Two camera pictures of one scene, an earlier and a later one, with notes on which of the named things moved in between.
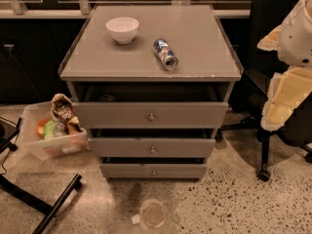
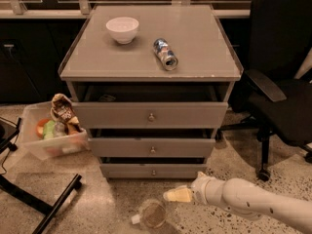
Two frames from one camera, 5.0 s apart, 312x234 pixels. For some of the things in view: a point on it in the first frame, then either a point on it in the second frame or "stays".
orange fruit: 40,127 stays
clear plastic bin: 43,136 stays
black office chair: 269,7 stays
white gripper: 297,39 → 199,188
